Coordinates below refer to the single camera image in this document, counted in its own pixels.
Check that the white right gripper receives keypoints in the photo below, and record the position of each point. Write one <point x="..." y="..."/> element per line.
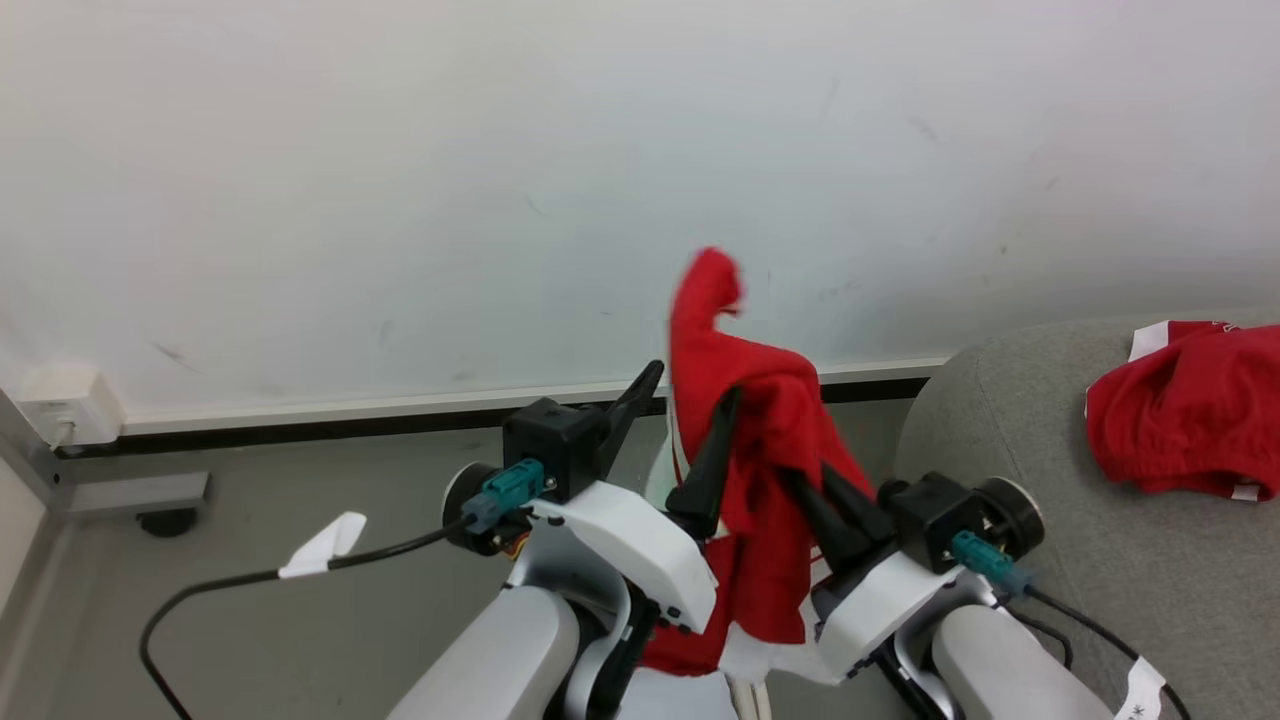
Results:
<point x="870" y="612"/>

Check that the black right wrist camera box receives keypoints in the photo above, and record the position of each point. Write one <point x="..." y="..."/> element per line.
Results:
<point x="930" y="515"/>

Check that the white wall socket box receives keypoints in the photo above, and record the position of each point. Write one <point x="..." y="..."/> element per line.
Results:
<point x="70" y="405"/>

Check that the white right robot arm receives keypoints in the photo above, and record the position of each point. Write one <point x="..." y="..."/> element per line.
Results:
<point x="1000" y="670"/>

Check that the red and white shirt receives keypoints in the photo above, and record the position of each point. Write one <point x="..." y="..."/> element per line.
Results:
<point x="760" y="420"/>

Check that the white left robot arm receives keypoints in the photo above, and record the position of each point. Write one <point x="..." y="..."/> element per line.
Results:
<point x="500" y="660"/>

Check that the beige partition panel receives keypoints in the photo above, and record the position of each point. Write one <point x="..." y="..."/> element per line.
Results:
<point x="15" y="530"/>

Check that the red shorts with white trim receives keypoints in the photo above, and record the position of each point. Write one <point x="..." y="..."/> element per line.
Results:
<point x="1190" y="420"/>

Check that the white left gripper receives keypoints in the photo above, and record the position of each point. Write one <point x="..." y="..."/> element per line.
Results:
<point x="620" y="530"/>

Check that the white and black baseboard strip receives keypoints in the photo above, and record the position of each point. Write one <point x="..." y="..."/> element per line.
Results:
<point x="350" y="412"/>

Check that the black caster wheel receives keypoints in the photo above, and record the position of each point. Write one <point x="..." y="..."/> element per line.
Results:
<point x="167" y="522"/>

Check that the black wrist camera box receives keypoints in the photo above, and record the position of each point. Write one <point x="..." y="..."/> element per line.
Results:
<point x="930" y="515"/>
<point x="550" y="435"/>

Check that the grey fabric sofa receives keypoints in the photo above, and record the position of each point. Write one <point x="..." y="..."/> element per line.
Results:
<point x="1100" y="560"/>

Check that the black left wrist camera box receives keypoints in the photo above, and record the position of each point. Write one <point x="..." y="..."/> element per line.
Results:
<point x="550" y="435"/>

